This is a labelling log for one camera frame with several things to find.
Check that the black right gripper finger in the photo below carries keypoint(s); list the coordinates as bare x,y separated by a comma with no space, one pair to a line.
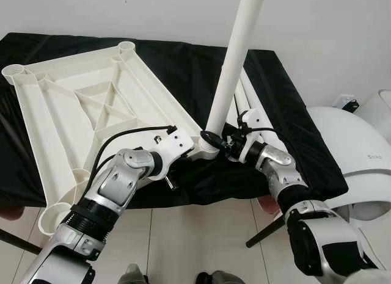
214,140

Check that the white plastic table leg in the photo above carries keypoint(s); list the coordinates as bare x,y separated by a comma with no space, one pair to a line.
259,98
252,107
235,58
239,110

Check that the white plastic table top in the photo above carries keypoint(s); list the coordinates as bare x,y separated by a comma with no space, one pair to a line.
49,131

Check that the pink cloth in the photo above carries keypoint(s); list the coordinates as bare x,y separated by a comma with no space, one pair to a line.
269,204
9,214

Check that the black metal table leg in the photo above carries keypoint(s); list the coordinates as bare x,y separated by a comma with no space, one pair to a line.
266,231
18,241

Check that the black power plug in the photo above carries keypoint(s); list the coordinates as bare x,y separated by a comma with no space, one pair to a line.
350,106

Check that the white dome litter box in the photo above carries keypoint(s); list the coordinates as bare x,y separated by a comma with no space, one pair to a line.
360,143

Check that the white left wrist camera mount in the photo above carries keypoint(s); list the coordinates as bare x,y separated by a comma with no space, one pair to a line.
174,143

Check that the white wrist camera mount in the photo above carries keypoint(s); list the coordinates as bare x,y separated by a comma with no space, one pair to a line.
252,122
174,143

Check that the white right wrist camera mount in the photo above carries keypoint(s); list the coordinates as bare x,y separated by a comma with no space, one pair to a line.
252,122

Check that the white wall socket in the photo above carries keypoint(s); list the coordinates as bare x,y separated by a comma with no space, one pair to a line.
341,98

